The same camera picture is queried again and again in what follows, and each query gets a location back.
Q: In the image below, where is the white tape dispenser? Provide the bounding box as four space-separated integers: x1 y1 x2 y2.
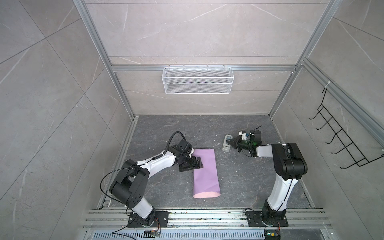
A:
222 135 233 153

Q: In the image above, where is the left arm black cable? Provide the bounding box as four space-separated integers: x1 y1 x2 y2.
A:
163 131 187 157

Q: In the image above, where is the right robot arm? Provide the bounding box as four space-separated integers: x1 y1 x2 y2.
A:
224 129 308 227

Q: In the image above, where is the aluminium rail base frame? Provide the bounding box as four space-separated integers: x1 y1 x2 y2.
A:
79 208 337 240

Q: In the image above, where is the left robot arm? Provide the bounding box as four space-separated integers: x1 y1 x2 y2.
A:
110 140 204 222

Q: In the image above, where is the green connector board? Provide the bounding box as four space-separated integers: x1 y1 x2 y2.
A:
264 230 281 240

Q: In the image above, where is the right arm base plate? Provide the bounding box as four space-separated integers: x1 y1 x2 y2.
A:
245 210 289 227

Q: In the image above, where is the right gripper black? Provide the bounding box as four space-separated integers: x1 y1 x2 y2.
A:
226 135 253 153

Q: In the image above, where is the pink wrapping paper sheet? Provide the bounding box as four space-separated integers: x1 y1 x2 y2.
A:
193 149 221 199

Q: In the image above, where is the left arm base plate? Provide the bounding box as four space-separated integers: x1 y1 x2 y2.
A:
128 211 169 228

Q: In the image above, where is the black wire hook rack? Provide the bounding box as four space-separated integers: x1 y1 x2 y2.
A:
308 88 384 170

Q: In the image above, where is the white wire mesh basket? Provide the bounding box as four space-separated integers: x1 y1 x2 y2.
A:
162 67 235 95

